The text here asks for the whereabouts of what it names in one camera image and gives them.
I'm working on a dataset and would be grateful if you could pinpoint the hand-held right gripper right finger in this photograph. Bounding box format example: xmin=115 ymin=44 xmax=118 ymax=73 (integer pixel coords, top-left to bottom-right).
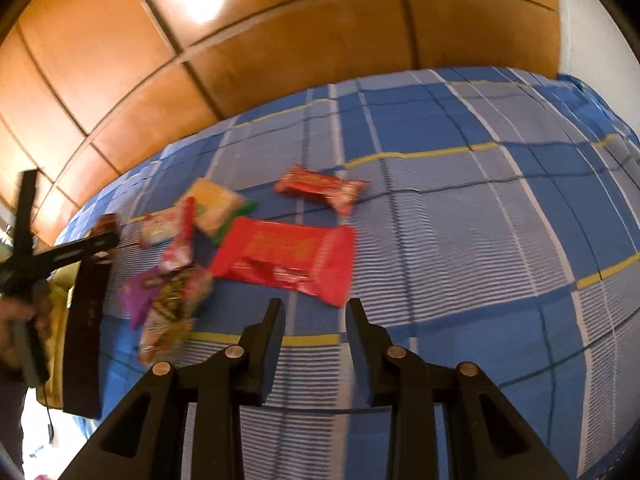
xmin=347 ymin=298 xmax=569 ymax=480

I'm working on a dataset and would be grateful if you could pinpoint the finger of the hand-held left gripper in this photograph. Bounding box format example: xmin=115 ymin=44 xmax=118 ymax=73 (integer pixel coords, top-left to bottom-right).
xmin=31 ymin=232 xmax=120 ymax=273
xmin=14 ymin=170 xmax=39 ymax=263

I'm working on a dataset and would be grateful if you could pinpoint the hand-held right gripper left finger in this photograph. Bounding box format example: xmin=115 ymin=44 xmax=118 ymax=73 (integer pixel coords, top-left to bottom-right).
xmin=59 ymin=298 xmax=286 ymax=480

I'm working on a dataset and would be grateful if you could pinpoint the dark brown gift box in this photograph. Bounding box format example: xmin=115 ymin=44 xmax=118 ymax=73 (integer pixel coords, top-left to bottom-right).
xmin=37 ymin=214 xmax=122 ymax=419

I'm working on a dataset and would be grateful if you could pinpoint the purple snack packet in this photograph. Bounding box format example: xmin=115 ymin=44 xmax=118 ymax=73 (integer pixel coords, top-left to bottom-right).
xmin=122 ymin=267 xmax=168 ymax=332

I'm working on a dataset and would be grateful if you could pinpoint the red-ended clear rice-cake packet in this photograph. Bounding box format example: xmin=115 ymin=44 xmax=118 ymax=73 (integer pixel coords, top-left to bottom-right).
xmin=138 ymin=205 xmax=187 ymax=251

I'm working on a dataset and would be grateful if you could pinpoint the large red snack packet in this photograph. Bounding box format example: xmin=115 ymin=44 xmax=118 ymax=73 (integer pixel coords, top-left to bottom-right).
xmin=209 ymin=216 xmax=357 ymax=309

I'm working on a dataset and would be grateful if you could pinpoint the clear mixed nut packet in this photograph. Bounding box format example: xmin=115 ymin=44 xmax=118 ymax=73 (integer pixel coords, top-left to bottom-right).
xmin=137 ymin=264 xmax=215 ymax=367

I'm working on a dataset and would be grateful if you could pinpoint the small red candy packet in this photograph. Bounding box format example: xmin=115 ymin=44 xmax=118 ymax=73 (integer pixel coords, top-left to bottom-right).
xmin=159 ymin=196 xmax=197 ymax=273

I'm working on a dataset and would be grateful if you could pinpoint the yellow green-edged cracker packet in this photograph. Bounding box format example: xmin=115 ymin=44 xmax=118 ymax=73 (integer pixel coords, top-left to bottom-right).
xmin=192 ymin=178 xmax=259 ymax=247

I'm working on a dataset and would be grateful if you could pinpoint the red gold-print snack bar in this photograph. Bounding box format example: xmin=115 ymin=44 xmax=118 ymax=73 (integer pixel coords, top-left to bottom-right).
xmin=273 ymin=164 xmax=371 ymax=217

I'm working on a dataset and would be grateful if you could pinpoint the person's left hand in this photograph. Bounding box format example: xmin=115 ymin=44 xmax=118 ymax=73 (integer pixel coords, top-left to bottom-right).
xmin=0 ymin=280 xmax=52 ymax=361

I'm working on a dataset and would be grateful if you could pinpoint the blue plaid bed sheet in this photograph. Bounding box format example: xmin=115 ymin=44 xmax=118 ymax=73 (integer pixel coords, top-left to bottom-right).
xmin=62 ymin=66 xmax=640 ymax=480

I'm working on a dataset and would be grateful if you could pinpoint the wooden panelled wardrobe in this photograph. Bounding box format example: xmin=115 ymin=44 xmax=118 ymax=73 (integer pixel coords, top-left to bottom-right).
xmin=0 ymin=0 xmax=562 ymax=247

